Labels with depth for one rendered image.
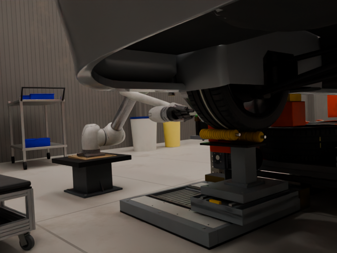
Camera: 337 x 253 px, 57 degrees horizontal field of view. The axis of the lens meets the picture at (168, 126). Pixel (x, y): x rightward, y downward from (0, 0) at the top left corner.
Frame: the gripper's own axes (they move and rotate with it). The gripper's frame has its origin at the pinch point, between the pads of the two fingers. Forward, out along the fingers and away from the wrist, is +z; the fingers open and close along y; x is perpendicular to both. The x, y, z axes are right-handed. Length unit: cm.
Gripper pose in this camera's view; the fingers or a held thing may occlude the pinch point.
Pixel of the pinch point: (194, 112)
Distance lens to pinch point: 174.2
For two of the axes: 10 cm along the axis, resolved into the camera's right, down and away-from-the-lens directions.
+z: 6.2, 0.0, -7.9
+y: -5.9, -6.7, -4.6
